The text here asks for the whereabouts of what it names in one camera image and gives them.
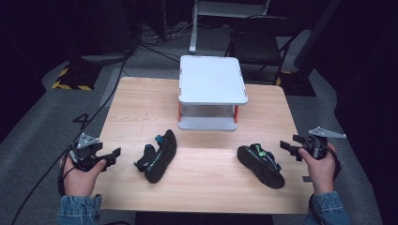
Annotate person's right hand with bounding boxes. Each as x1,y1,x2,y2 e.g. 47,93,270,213
297,142,338,196

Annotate person's right denim sleeve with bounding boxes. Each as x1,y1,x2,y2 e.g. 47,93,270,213
302,191,352,225

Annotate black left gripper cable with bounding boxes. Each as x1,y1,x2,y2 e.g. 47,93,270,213
10,51,132,225

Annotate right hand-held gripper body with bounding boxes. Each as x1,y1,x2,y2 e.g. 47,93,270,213
300,126,347,161

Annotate person's denim sleeve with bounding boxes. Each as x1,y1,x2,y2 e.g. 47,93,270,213
56,193,103,225
302,191,352,225

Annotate black sandal with blue strap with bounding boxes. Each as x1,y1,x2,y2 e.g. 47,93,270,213
133,128,178,185

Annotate person's left denim sleeve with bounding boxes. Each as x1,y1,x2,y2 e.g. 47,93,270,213
56,193,103,225

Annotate black yellow striped stand base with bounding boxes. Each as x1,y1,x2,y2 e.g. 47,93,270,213
51,54,127,92

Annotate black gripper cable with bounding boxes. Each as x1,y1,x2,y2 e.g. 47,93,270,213
10,51,132,225
307,143,343,219

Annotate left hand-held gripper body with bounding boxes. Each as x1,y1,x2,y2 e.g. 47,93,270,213
69,132,108,173

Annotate white metal stand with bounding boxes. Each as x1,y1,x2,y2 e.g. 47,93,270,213
189,0,271,54

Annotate black folding chair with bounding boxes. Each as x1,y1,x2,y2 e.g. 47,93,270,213
223,15,304,86

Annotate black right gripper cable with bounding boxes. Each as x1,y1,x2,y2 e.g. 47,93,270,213
307,143,343,219

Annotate person's left hand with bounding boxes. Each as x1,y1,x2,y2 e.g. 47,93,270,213
59,153,107,198

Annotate dark stand with striped base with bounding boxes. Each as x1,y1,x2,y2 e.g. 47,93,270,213
275,0,343,98

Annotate black floor cables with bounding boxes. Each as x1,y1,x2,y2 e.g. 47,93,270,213
137,22,195,64

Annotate black sandal with green strap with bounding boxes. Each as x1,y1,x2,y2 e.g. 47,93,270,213
236,142,286,189

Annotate white two-tier shoe rack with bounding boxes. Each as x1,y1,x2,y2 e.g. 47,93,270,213
176,54,249,132

